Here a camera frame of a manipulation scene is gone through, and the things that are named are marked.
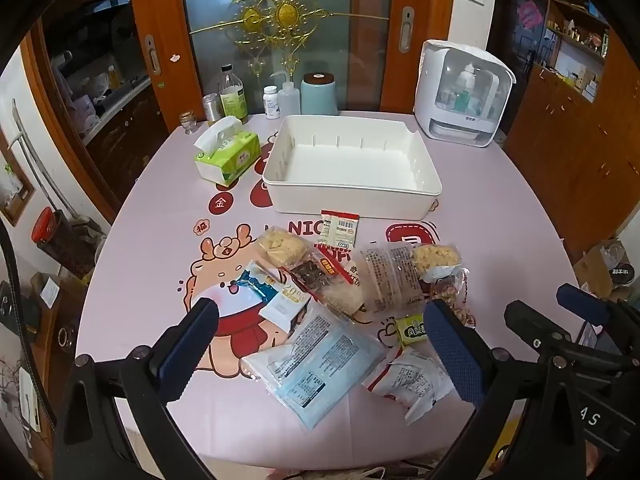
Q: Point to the cardboard box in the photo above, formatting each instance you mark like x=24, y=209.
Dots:
x=592, y=270

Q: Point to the pink printed tablecloth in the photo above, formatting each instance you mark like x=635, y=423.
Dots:
x=500, y=210

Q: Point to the glass bottle with green label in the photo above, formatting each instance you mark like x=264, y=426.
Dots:
x=233, y=100

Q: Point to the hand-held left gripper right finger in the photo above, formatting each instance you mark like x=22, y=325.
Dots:
x=455, y=355

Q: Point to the white plastic storage bin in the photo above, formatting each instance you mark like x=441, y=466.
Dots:
x=350, y=160

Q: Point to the small red white snack packet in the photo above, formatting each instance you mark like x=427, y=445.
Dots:
x=342, y=230

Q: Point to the dark nut bar packet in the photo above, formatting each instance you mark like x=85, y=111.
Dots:
x=315, y=277

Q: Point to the wooden cabinet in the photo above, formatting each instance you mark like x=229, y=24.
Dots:
x=565, y=150

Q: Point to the glass door with gold ornament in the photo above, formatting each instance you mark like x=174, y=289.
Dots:
x=285, y=15

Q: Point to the container with red lid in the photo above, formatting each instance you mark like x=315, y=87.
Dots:
x=47, y=232

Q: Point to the clear nut mix packet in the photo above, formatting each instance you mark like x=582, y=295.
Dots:
x=459, y=311

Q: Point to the puffed corn snack pack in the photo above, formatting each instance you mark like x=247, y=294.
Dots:
x=435, y=255

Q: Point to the yellow green candy packet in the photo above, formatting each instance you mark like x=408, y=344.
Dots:
x=410, y=332

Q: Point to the small glass jar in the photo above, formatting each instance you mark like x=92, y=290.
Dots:
x=187, y=124

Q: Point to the beige cracker packet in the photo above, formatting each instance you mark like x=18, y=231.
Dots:
x=350, y=296

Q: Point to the yellow rice cracker packet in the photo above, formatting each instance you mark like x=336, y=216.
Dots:
x=280, y=247

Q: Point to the small metal can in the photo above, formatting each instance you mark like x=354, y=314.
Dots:
x=212, y=107

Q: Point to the green tissue pack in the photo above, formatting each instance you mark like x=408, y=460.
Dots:
x=235, y=157

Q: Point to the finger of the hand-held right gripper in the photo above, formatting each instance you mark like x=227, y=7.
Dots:
x=582, y=302
x=530, y=325

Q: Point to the large clear blue packet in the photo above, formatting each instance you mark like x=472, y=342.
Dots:
x=320, y=360

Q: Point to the clear squeeze wash bottle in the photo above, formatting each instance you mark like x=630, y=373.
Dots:
x=289, y=102

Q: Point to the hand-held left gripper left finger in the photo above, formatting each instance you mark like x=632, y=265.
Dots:
x=187, y=350

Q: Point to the clear bag with brown print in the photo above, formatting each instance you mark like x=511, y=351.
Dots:
x=390, y=275

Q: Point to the light blue canister brown lid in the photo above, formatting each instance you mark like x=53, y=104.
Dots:
x=319, y=97

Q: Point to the white pill bottle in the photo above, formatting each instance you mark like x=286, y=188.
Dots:
x=271, y=105

